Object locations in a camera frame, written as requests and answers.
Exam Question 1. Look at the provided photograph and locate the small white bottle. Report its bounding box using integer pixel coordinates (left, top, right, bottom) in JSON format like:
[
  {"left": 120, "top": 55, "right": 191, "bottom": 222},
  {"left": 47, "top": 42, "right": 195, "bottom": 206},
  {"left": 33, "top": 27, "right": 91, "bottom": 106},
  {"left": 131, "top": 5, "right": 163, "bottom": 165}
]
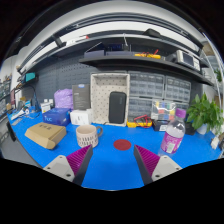
[{"left": 41, "top": 99, "right": 53, "bottom": 113}]

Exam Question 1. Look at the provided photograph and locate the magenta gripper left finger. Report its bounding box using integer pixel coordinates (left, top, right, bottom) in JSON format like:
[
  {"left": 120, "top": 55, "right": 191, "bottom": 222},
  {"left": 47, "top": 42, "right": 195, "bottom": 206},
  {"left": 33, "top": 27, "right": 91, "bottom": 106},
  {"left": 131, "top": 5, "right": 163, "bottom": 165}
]
[{"left": 44, "top": 145, "right": 93, "bottom": 186}]

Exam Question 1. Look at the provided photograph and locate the yellow tool on shelf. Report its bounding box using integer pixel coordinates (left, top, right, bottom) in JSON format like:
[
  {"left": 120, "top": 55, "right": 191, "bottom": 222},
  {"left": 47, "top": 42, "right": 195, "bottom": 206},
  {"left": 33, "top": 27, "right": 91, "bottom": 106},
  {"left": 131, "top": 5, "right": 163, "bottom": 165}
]
[{"left": 134, "top": 49, "right": 161, "bottom": 59}]

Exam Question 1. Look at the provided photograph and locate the small black box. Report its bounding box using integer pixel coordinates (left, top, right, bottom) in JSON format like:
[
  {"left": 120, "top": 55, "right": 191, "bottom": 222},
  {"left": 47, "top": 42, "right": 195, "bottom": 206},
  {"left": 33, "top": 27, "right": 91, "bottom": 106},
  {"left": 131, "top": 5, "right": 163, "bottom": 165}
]
[{"left": 153, "top": 120, "right": 168, "bottom": 131}]

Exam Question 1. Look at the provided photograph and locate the grey oscilloscope on shelf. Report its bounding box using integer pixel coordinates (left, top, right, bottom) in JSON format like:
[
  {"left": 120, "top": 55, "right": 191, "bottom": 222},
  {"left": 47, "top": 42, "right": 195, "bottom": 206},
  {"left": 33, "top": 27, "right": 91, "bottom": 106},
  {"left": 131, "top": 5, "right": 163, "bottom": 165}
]
[{"left": 165, "top": 50, "right": 200, "bottom": 71}]

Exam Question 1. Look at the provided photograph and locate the black zip case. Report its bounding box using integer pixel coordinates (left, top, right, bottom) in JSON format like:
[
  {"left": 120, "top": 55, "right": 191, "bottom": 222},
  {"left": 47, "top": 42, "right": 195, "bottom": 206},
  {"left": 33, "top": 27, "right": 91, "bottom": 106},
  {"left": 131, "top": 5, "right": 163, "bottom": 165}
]
[{"left": 109, "top": 91, "right": 126, "bottom": 124}]

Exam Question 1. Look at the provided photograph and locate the yellow multimeter with leads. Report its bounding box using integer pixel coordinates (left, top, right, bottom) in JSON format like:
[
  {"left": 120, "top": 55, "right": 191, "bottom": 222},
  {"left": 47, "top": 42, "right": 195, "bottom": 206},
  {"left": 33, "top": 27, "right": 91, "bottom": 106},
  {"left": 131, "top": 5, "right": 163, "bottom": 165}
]
[{"left": 127, "top": 115, "right": 152, "bottom": 128}]

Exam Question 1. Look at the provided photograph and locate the white dotted storage tray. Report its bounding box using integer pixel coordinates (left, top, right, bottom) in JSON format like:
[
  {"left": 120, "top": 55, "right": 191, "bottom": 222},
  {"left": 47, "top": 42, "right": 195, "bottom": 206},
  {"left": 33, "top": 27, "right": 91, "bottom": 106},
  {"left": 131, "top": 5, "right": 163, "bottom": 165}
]
[{"left": 90, "top": 72, "right": 130, "bottom": 127}]

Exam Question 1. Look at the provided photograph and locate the brown cardboard box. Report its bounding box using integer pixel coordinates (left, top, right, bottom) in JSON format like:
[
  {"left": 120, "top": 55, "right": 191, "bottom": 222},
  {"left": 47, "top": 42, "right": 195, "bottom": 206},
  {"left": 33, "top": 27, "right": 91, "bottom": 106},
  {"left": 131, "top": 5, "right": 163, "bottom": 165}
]
[{"left": 25, "top": 122, "right": 67, "bottom": 150}]

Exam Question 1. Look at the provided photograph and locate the small white box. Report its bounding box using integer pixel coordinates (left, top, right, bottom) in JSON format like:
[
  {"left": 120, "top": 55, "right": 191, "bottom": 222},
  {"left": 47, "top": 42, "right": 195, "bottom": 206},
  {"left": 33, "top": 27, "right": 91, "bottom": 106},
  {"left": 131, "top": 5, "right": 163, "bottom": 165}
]
[{"left": 70, "top": 109, "right": 92, "bottom": 125}]

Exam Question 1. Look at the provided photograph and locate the clear box of coloured parts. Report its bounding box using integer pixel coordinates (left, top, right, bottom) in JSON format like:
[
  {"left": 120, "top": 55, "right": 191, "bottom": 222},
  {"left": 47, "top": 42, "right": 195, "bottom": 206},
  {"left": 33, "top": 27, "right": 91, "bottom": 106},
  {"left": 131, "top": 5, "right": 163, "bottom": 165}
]
[{"left": 151, "top": 100, "right": 176, "bottom": 120}]

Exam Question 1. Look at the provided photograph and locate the dark metal shelf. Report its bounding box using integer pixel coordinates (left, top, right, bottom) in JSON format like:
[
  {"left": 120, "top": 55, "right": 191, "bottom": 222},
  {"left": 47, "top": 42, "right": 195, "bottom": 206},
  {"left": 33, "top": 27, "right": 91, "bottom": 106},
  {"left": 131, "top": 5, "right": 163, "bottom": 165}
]
[{"left": 79, "top": 56, "right": 213, "bottom": 86}]

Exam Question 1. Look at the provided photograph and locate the dark grey upright box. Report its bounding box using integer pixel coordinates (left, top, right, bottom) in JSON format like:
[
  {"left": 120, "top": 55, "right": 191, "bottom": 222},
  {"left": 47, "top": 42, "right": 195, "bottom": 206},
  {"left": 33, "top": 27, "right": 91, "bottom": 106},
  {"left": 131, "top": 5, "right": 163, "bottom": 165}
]
[{"left": 72, "top": 84, "right": 90, "bottom": 110}]

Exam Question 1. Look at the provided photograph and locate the purple plastic bag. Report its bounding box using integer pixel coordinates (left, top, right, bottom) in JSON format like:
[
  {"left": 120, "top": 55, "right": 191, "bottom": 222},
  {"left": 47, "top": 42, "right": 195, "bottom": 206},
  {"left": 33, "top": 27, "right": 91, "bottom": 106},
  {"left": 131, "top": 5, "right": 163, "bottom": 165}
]
[{"left": 54, "top": 89, "right": 73, "bottom": 109}]

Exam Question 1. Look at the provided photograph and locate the red round coaster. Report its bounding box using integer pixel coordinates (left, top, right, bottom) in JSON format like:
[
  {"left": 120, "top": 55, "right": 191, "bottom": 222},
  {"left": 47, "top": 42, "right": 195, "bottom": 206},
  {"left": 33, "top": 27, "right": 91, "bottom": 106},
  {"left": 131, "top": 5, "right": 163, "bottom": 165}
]
[{"left": 113, "top": 139, "right": 131, "bottom": 151}]

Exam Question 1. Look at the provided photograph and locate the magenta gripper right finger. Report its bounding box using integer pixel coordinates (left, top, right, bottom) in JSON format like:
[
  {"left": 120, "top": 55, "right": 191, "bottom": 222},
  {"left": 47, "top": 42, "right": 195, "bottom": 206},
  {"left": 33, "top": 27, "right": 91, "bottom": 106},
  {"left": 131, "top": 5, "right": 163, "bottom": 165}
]
[{"left": 134, "top": 145, "right": 181, "bottom": 185}]

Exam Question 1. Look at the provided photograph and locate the blue product box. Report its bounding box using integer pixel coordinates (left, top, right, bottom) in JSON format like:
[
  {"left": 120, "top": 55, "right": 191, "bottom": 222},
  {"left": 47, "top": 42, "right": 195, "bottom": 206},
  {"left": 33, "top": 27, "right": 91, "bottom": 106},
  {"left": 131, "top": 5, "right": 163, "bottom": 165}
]
[{"left": 42, "top": 108, "right": 70, "bottom": 126}]

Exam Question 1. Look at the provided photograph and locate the beige patterned ceramic mug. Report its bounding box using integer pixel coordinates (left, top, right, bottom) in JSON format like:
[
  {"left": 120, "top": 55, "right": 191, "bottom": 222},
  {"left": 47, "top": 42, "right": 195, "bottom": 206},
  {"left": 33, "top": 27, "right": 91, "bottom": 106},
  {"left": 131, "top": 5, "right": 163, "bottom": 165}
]
[{"left": 76, "top": 125, "right": 103, "bottom": 147}]

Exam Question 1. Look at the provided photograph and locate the clear plastic water bottle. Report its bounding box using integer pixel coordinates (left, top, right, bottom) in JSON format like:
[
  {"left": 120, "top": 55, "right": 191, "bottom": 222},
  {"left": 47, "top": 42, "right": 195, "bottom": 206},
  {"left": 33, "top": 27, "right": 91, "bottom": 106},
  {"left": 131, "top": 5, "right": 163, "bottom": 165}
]
[{"left": 158, "top": 108, "right": 186, "bottom": 156}]

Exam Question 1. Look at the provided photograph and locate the green potted plant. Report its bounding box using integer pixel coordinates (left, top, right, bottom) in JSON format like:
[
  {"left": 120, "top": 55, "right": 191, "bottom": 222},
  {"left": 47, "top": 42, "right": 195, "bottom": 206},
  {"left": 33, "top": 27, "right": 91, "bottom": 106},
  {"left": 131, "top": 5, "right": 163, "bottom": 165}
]
[{"left": 187, "top": 94, "right": 224, "bottom": 134}]

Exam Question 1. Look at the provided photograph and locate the grey parts drawer cabinet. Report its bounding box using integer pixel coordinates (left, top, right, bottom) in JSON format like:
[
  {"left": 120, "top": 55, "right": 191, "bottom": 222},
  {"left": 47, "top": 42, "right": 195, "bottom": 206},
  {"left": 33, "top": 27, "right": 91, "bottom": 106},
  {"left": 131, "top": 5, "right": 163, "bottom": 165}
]
[{"left": 128, "top": 71, "right": 165, "bottom": 118}]

